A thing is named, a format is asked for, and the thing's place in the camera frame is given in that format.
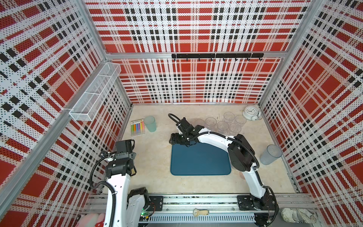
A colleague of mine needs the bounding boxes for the teal plastic tray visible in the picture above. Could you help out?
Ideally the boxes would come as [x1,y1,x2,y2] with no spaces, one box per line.
[170,143,231,176]

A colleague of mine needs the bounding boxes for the mint green frosted cup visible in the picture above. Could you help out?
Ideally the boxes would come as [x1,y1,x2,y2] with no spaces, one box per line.
[144,116,157,132]

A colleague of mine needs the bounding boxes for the blue grey frosted cup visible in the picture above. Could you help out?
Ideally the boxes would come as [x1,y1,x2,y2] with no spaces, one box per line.
[260,144,283,165]

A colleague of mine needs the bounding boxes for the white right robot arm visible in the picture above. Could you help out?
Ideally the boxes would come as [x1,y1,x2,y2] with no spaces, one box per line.
[168,113,278,210]

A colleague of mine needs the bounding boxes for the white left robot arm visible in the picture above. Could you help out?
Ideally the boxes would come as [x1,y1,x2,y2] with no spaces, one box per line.
[104,140,149,227]

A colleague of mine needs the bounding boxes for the white alarm clock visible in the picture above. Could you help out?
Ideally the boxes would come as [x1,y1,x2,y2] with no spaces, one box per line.
[243,106,262,121]

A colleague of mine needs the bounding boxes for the beige small figure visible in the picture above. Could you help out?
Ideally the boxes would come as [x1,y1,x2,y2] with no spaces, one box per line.
[193,209,209,217]

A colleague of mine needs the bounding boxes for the pink plush toy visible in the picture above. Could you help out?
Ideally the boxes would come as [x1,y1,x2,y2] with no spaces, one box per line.
[76,213,105,227]

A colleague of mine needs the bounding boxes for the crumpled white cloth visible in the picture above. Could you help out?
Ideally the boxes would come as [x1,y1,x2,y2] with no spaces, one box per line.
[281,208,317,224]

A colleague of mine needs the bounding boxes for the white wire mesh basket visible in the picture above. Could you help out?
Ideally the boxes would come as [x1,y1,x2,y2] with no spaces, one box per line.
[70,62,121,122]

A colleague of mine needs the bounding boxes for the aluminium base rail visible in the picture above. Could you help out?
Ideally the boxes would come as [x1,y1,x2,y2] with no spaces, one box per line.
[82,194,317,225]

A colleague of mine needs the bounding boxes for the black hook rail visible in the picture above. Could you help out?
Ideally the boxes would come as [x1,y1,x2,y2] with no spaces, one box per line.
[171,53,264,60]

